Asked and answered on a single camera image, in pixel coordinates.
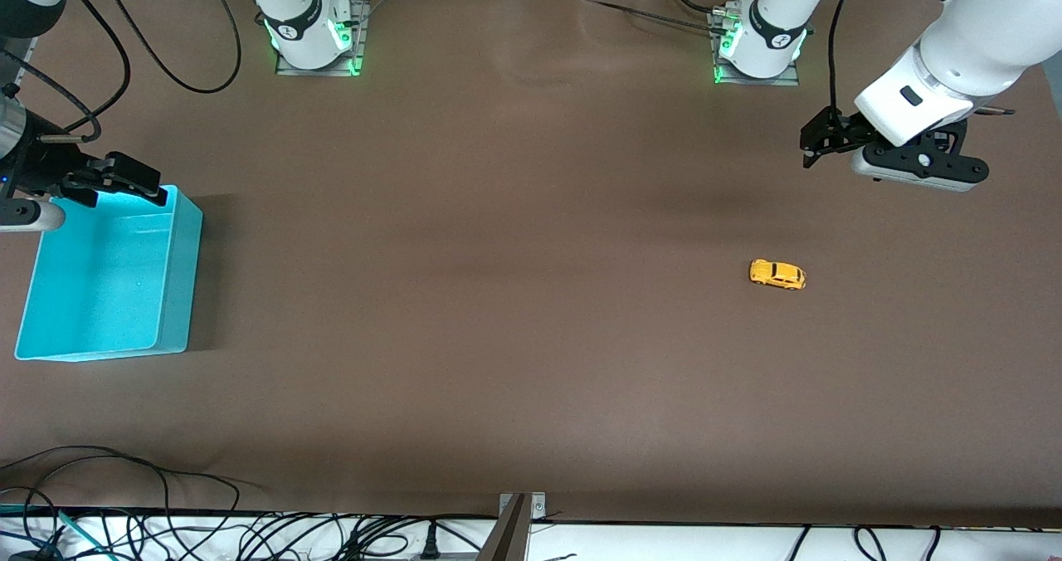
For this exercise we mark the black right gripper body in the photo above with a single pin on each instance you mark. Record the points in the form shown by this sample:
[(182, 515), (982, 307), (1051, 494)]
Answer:
[(40, 171)]

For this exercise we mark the yellow toy beetle car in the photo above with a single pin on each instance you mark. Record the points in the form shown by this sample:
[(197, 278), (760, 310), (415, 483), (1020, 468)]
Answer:
[(777, 274)]

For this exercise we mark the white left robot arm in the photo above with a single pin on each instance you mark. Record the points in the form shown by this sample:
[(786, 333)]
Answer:
[(979, 38)]

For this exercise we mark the turquoise plastic bin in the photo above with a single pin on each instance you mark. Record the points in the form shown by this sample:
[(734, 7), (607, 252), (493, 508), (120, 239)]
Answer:
[(99, 295)]

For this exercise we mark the brown table cover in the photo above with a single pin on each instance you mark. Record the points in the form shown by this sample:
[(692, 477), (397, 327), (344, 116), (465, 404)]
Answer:
[(531, 295)]

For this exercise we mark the white table ledge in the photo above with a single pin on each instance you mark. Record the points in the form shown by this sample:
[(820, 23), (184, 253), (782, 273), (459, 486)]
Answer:
[(664, 544)]

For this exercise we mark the black power plug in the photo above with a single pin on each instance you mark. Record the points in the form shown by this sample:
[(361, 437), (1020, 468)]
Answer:
[(430, 544)]

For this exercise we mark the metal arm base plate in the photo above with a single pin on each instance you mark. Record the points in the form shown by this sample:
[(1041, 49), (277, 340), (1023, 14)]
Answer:
[(759, 81), (362, 38)]

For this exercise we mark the small metal bracket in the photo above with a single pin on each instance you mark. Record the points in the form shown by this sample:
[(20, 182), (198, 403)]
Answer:
[(538, 507)]

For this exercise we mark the grey camera mount pole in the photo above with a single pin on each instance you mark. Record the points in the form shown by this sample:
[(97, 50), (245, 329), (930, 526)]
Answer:
[(508, 540)]

